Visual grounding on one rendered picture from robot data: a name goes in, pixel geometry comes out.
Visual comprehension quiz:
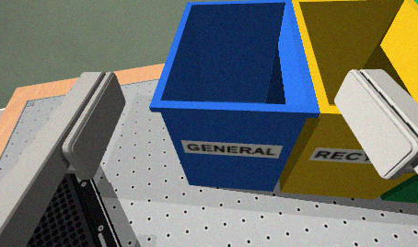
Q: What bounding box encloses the yellow open bin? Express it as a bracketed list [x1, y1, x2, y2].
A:
[279, 0, 418, 200]

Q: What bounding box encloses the green open-top bin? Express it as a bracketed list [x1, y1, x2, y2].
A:
[380, 174, 418, 203]

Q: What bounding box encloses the blue general waste bin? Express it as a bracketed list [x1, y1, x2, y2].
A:
[149, 0, 320, 192]

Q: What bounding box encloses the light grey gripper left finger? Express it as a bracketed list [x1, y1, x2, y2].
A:
[0, 72, 125, 247]

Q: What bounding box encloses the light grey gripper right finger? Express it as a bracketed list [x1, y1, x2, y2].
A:
[334, 69, 418, 180]

